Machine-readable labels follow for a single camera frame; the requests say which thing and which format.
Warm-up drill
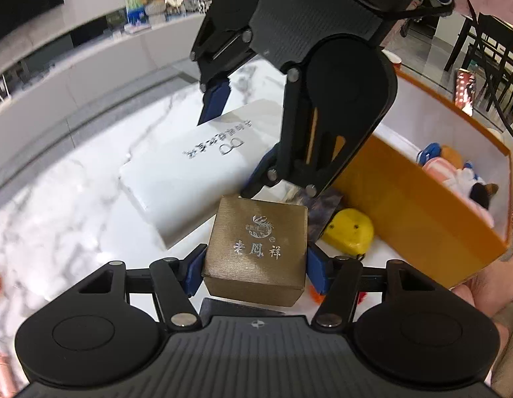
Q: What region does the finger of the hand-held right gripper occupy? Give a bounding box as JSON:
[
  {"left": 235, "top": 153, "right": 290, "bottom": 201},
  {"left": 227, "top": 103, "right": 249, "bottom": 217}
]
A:
[
  {"left": 189, "top": 29, "right": 256, "bottom": 128},
  {"left": 239, "top": 67, "right": 382, "bottom": 200}
]

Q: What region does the red patterned can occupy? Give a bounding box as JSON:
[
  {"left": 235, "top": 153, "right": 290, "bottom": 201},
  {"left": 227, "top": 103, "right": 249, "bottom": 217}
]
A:
[{"left": 454, "top": 68, "right": 478, "bottom": 117}]

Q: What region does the white plush toy black ear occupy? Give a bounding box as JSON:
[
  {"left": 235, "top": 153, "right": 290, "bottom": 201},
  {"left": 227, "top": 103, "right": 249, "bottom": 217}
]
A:
[{"left": 447, "top": 168, "right": 499, "bottom": 229}]

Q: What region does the yellow plastic case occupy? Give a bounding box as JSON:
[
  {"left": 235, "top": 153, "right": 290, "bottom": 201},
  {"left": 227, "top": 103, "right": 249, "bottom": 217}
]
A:
[{"left": 320, "top": 208, "right": 375, "bottom": 258}]

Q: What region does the marble TV console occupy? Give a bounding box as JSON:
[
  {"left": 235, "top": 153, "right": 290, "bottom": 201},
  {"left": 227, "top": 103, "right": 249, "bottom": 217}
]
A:
[{"left": 0, "top": 6, "right": 224, "bottom": 175}]

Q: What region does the dark dining chair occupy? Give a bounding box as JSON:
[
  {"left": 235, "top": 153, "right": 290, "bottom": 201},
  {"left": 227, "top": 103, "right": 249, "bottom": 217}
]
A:
[{"left": 445, "top": 12, "right": 513, "bottom": 127}]

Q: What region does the person's leg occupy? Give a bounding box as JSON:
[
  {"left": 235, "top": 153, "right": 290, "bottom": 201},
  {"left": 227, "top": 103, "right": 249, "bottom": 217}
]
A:
[{"left": 450, "top": 232, "right": 513, "bottom": 398}]

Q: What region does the brown plush toy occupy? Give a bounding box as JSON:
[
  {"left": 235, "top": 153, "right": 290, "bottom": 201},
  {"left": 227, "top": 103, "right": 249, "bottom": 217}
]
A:
[{"left": 441, "top": 145, "right": 465, "bottom": 171}]

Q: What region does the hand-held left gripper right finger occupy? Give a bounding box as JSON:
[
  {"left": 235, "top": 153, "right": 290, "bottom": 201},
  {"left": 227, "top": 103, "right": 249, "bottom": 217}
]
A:
[{"left": 306, "top": 242, "right": 433, "bottom": 329}]

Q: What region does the large white box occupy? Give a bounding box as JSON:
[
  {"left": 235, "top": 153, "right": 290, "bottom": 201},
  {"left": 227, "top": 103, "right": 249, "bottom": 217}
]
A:
[{"left": 118, "top": 99, "right": 282, "bottom": 251}]

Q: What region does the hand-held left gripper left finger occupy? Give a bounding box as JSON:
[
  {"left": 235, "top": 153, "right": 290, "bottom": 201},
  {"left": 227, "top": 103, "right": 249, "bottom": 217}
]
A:
[{"left": 76, "top": 244, "right": 208, "bottom": 329}]

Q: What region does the gold gift box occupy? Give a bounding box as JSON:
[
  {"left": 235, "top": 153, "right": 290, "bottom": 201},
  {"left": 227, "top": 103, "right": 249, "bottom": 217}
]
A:
[{"left": 201, "top": 196, "right": 309, "bottom": 308}]

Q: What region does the pink pouch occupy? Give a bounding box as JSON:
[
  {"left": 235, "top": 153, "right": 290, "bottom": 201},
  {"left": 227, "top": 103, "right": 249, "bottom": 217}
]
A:
[{"left": 422, "top": 158, "right": 458, "bottom": 183}]

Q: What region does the blue doll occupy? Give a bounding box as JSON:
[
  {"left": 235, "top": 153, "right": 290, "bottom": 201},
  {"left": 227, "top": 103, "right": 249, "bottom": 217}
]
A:
[{"left": 416, "top": 143, "right": 444, "bottom": 166}]

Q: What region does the orange cardboard box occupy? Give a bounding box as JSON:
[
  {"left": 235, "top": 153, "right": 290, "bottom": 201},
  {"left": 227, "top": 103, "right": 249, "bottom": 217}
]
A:
[{"left": 333, "top": 66, "right": 513, "bottom": 291}]

